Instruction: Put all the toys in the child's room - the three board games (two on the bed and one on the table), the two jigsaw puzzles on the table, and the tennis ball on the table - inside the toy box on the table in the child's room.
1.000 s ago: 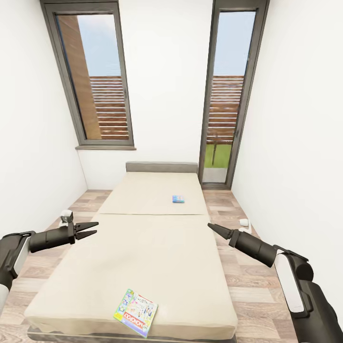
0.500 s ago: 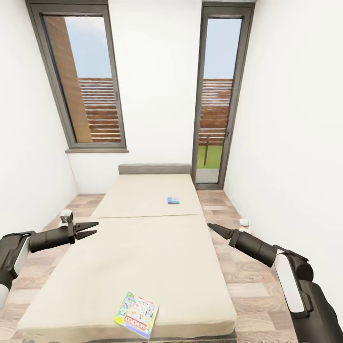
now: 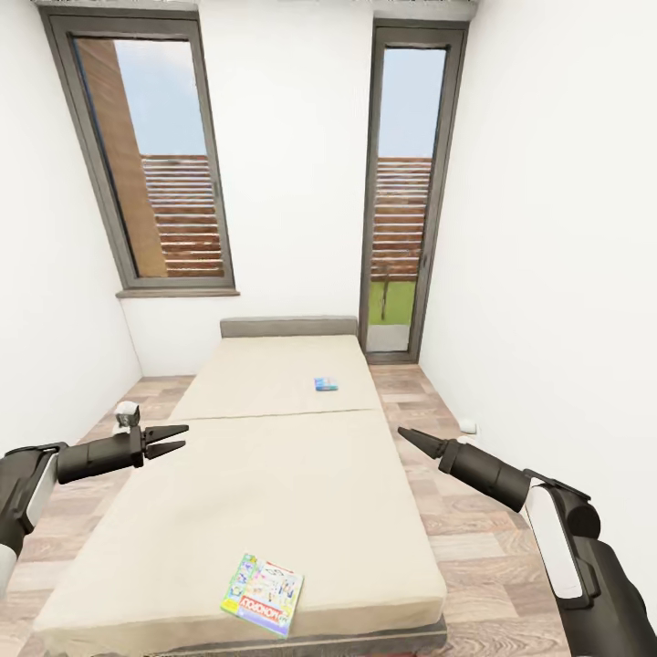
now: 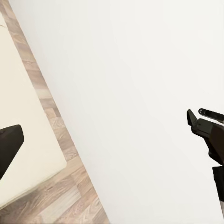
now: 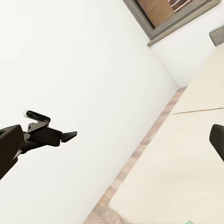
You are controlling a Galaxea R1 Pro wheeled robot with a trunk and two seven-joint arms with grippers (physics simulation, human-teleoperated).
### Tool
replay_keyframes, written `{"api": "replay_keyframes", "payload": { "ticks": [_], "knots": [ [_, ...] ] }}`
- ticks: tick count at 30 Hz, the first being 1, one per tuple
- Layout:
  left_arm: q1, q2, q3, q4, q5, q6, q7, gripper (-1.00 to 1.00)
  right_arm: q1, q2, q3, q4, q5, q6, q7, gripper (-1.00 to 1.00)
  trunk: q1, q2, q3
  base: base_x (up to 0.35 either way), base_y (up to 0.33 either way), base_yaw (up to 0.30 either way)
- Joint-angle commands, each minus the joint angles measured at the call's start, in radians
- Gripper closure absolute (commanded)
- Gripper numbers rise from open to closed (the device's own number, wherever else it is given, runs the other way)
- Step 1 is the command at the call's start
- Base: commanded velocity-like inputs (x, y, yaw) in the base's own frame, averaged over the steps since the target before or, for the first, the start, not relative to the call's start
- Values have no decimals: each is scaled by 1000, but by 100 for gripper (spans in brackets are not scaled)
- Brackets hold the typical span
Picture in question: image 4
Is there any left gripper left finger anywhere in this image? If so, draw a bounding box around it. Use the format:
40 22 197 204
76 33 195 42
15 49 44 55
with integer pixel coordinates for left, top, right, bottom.
0 124 24 180

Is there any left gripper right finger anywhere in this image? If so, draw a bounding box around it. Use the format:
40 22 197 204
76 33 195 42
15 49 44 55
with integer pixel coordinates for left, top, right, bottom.
209 124 224 162

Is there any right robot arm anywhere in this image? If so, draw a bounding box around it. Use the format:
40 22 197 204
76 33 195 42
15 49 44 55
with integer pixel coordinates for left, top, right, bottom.
187 107 224 218

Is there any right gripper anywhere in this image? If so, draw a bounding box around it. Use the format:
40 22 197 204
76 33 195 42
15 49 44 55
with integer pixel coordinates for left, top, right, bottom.
187 109 217 151

